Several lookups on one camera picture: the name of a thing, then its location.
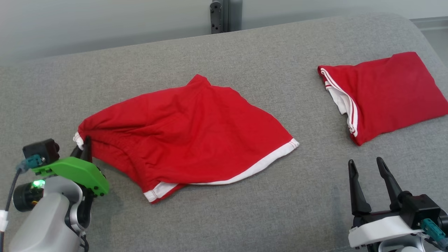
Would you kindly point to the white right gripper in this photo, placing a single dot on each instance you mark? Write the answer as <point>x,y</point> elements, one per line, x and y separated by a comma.
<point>378,229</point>

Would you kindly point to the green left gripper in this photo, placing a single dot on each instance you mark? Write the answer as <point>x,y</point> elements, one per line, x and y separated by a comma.
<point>80,171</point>

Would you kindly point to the red basketball jersey white sleeves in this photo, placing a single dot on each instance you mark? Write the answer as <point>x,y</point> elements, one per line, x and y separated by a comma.
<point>392,94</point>

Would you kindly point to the red shorts white trim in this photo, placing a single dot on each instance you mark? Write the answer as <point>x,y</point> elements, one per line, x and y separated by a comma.
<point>189,136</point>

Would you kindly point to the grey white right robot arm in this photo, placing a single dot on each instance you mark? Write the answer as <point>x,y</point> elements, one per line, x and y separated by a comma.
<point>397,246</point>

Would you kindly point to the grey fabric sofa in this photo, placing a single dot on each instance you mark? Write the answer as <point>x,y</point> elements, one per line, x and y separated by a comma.
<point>224,217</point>

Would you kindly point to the grey baseboard strip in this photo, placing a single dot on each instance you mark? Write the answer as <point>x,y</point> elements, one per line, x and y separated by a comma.
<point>432,23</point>

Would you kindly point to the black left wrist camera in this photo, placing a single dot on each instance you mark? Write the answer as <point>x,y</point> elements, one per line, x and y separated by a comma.
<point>42,148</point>

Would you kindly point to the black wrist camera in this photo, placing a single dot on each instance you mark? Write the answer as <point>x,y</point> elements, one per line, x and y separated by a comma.
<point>42,148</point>
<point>420,208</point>

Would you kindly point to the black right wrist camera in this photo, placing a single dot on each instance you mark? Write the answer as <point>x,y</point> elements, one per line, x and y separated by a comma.
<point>420,208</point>

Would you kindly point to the dark grey post bracket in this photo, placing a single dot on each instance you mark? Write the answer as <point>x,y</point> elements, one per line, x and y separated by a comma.
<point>216,17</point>

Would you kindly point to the grey vertical partition post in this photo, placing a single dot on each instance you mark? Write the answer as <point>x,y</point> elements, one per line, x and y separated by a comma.
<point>232,15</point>

